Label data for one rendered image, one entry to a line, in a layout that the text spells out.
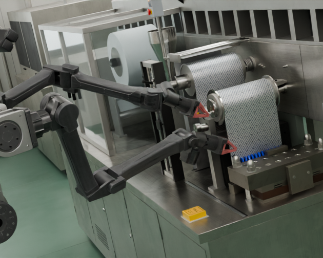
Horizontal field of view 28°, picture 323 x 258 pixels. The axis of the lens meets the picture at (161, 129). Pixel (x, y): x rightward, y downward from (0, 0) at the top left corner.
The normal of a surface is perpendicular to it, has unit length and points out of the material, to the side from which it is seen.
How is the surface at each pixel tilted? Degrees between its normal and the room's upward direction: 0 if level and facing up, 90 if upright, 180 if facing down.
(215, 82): 92
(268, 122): 90
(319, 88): 90
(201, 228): 0
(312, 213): 90
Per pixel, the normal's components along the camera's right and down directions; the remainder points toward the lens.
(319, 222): 0.37, 0.16
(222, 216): -0.18, -0.95
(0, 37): 0.64, 0.07
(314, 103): -0.91, 0.25
